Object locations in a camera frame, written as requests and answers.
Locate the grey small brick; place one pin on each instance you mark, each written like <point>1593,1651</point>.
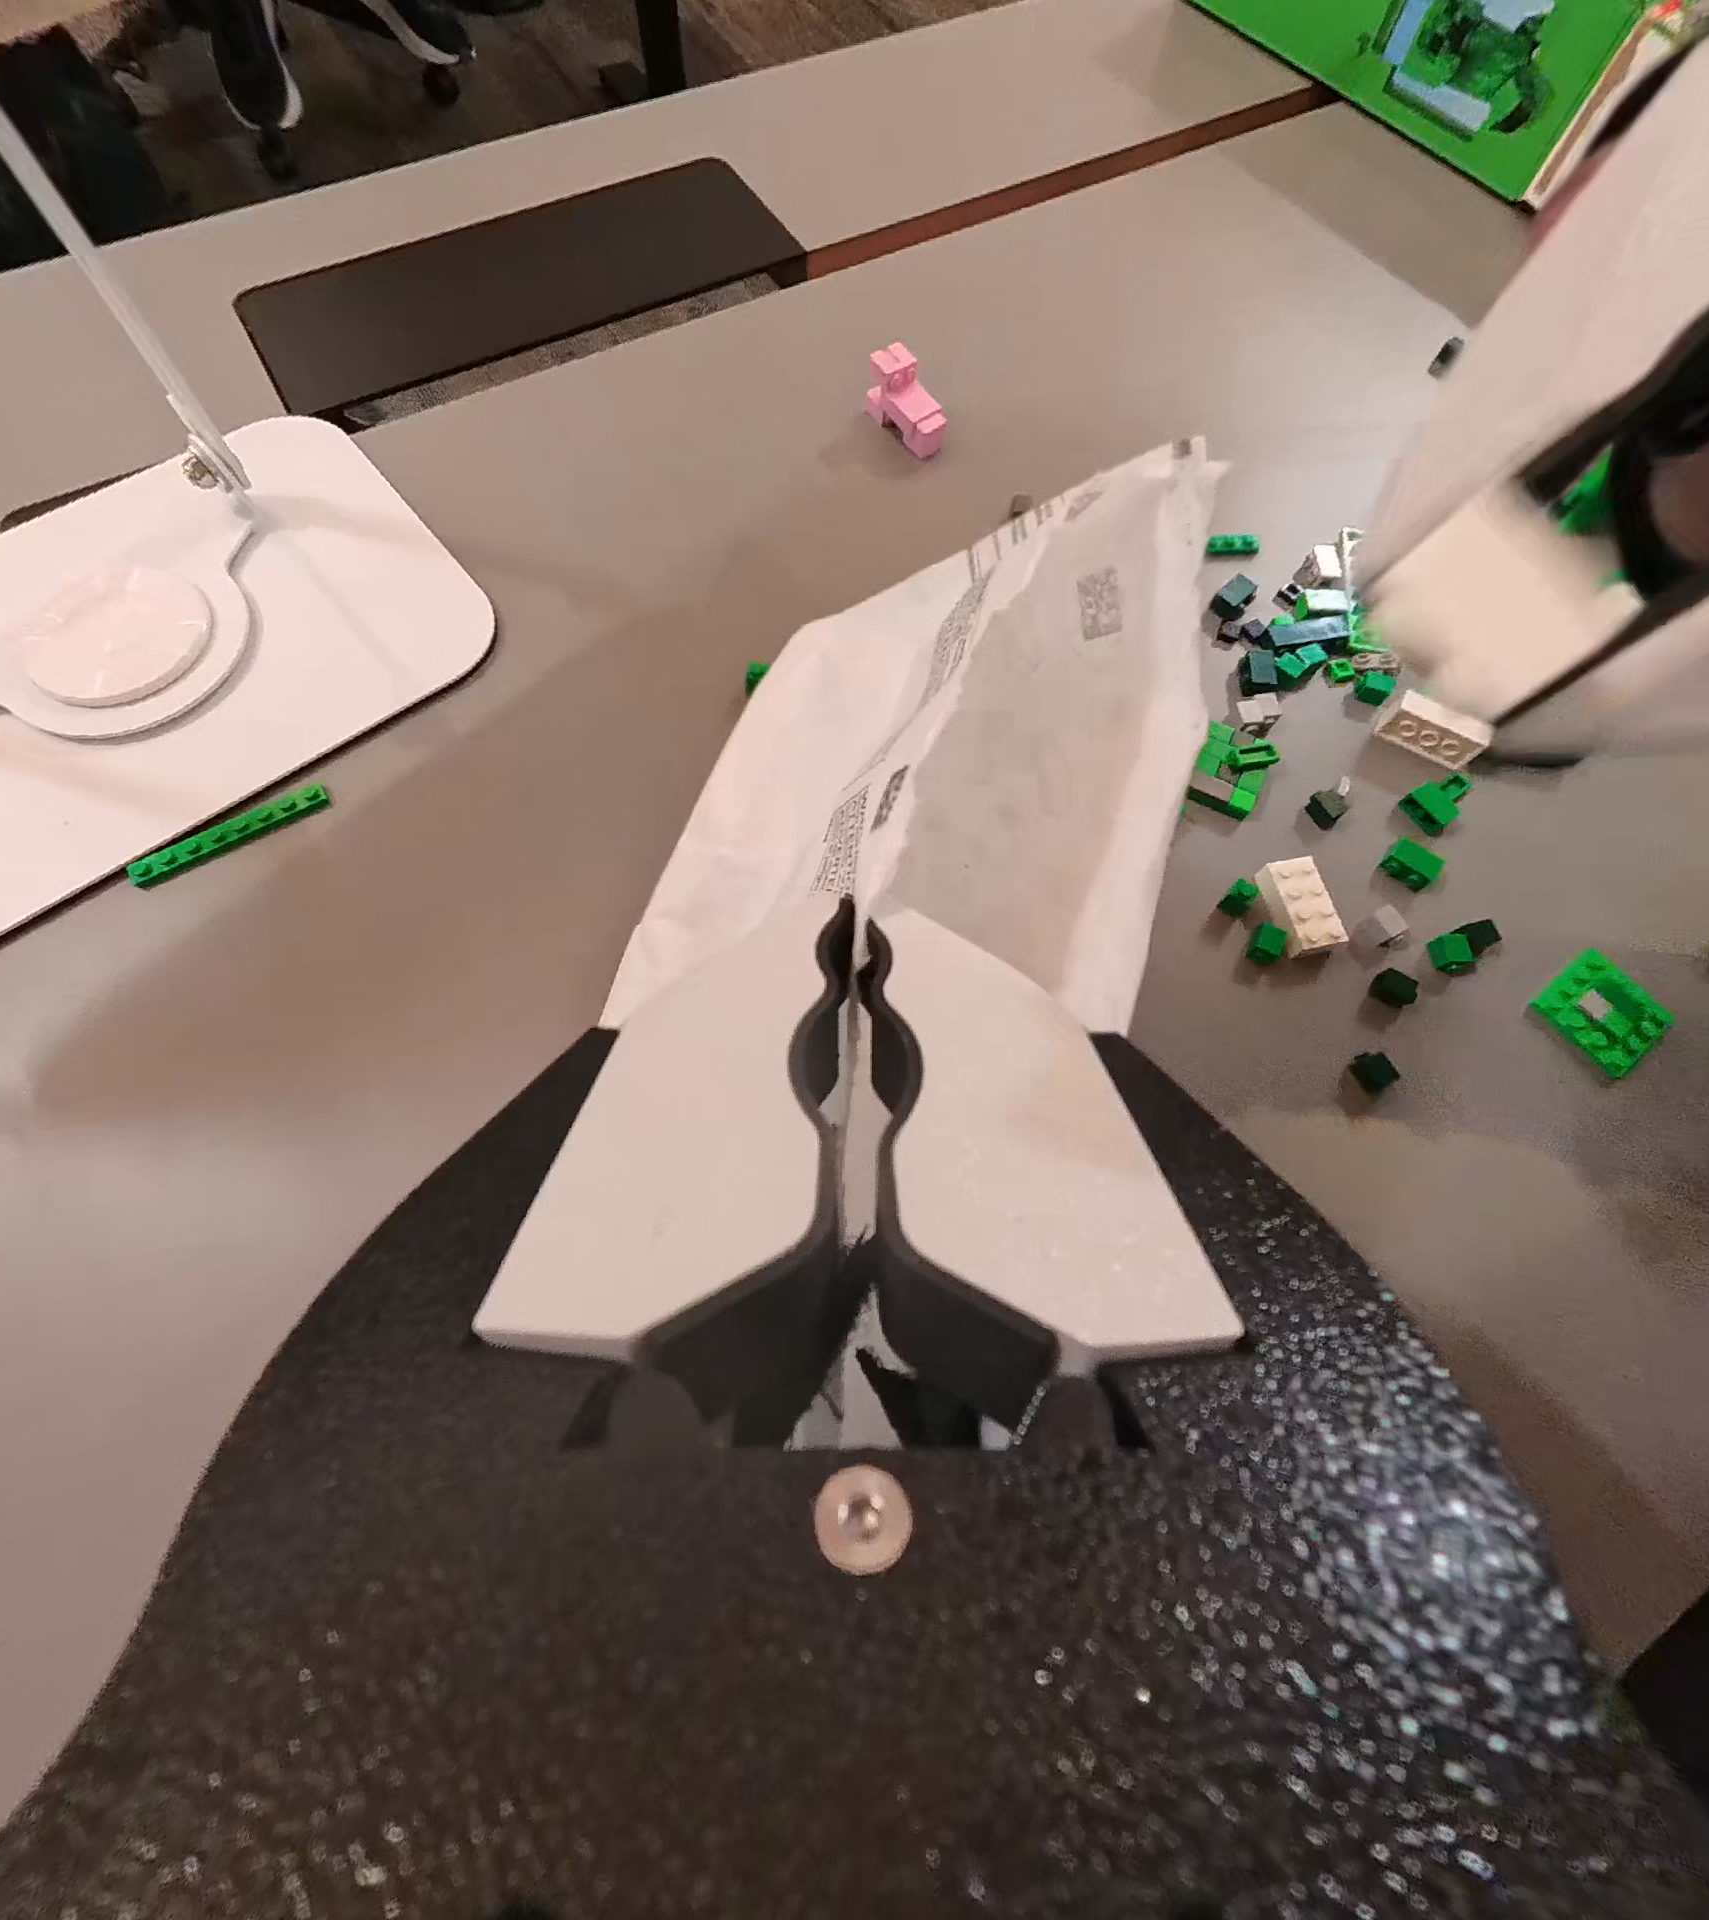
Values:
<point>1381,928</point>

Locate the grey adjoining desk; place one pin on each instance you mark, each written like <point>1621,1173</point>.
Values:
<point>944,107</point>

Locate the long green plate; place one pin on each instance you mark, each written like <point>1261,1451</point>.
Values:
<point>231,835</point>

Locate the green square frame plate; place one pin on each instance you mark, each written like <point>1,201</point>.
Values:
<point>1559,1007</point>

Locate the white paper bag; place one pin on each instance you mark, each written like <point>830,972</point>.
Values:
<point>1033,749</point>

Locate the white studded brick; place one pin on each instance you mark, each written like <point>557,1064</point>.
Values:
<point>1302,908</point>

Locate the green toy box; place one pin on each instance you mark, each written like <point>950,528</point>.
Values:
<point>1362,76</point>

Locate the black desk pad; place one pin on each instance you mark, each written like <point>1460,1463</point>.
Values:
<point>525,283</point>

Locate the cream upturned brick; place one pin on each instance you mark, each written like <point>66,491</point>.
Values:
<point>1433,731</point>

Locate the pink pig figure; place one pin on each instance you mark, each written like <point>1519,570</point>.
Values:
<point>907,398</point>

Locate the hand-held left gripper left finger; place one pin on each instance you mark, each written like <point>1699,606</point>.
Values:
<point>657,1184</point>

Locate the white booklet stand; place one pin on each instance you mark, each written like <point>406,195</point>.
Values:
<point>344,599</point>

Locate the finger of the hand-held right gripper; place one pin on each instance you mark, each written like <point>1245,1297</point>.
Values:
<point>1513,599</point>
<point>1617,226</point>

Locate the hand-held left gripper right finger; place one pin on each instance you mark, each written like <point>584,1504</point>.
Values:
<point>1062,1184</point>

